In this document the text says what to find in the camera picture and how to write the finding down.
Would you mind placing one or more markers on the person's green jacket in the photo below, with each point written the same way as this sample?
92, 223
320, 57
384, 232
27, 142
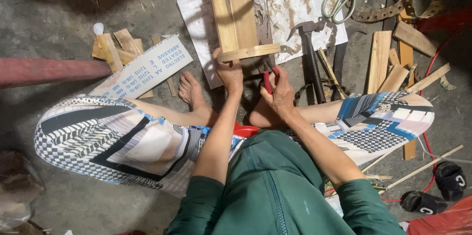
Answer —
273, 190

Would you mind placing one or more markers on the red plastic stool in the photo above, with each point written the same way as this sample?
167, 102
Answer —
245, 130

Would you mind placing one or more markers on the wooden block frame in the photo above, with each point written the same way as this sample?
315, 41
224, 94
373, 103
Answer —
236, 21

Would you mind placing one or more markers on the person's right hand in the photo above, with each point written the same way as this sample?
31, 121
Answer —
282, 96

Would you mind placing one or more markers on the dark brown wood block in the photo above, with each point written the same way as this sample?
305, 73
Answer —
415, 38

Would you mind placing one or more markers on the short tan wood piece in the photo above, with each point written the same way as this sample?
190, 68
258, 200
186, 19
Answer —
393, 79

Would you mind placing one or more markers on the person's right fingers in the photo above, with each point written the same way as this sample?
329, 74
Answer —
275, 79

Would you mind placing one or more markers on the bent bamboo strip hoop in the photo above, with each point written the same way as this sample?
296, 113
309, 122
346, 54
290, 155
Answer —
250, 52

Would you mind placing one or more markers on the dark red pole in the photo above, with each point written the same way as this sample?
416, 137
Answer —
51, 72

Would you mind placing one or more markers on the red plastic bag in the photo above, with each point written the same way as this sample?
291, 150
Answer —
446, 220

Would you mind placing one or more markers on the narrow wood stick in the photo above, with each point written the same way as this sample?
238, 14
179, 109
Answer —
429, 77

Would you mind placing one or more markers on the red plastic chair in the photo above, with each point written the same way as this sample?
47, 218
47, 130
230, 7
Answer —
446, 21

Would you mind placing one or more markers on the long orange wood plank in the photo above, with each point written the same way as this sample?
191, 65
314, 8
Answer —
406, 56

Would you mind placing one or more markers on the pale wood plank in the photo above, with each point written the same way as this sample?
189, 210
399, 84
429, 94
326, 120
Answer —
379, 61

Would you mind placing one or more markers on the dark metal blade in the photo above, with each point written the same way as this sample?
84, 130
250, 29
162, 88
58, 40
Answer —
339, 69

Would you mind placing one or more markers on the person's left hand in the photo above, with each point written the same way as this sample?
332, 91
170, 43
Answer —
230, 76

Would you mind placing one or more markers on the light wood offcut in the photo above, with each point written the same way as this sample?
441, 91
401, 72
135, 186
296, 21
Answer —
109, 52
125, 57
127, 41

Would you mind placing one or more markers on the person's foot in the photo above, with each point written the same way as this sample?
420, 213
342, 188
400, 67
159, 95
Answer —
260, 115
191, 91

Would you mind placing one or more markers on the person's right foot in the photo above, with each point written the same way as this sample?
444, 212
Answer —
260, 115

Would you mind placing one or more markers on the black claw hammer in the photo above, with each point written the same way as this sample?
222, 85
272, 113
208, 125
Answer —
311, 65

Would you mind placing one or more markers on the person's patterned trousers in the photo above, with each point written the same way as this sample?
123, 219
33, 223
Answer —
121, 142

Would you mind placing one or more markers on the person's left foot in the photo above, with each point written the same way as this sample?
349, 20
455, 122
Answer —
191, 91

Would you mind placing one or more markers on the long thin bamboo stick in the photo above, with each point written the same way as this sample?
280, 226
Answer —
424, 166

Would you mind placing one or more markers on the crumpled clear plastic bag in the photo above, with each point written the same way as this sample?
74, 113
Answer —
18, 187

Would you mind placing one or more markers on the thin bamboo splint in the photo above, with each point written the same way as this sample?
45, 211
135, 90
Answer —
331, 72

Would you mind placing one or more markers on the white sandpaper strip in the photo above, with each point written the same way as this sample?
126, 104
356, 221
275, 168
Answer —
147, 71

